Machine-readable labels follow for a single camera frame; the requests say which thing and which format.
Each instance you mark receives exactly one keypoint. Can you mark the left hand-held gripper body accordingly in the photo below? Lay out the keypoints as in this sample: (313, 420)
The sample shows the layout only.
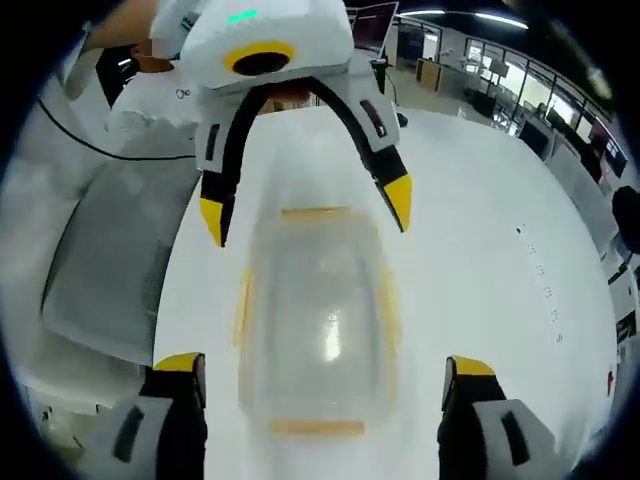
(300, 30)

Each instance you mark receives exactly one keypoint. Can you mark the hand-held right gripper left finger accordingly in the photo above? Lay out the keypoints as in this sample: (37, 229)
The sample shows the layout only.
(165, 430)

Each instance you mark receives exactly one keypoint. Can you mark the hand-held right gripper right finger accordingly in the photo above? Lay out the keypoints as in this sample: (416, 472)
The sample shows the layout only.
(480, 430)

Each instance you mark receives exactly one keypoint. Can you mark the clear plastic box yellow buckle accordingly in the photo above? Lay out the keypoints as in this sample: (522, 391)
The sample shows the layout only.
(320, 310)

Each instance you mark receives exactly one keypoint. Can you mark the wooden cabinet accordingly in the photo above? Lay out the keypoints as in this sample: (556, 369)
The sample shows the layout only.
(430, 75)

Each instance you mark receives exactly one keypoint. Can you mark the open silver laptop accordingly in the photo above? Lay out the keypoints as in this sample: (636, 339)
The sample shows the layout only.
(372, 25)

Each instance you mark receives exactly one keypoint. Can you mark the small red object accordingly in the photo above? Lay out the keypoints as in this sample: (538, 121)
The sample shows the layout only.
(611, 382)

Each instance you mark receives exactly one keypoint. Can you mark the black computer monitor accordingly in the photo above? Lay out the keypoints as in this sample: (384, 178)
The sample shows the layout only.
(610, 150)

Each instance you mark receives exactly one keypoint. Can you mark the black office chair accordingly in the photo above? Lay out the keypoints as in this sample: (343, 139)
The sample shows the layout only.
(629, 220)

